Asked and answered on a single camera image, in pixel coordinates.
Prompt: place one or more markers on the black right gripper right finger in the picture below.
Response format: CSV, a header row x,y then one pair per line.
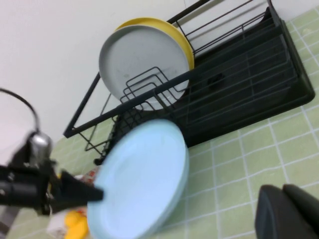
x,y
306,214

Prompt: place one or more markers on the green checked tablecloth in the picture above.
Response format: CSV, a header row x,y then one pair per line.
x,y
236,161

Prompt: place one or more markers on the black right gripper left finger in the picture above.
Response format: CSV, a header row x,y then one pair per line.
x,y
271,216

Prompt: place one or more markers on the light blue plate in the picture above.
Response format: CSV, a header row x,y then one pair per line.
x,y
139,179

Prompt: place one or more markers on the yellow plate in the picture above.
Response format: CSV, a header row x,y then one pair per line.
x,y
174,32

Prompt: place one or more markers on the white power adapter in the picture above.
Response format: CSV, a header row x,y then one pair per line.
x,y
56,224

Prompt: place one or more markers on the yellow rubber duck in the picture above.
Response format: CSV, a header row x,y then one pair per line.
x,y
74,221

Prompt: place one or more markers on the grey plate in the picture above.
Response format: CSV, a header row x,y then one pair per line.
x,y
139,54

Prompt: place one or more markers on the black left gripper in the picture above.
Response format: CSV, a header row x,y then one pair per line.
x,y
48,186

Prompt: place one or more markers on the white tape roll red print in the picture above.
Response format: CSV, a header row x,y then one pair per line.
x,y
91,174

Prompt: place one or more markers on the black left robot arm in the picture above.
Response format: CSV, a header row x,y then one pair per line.
x,y
15,194

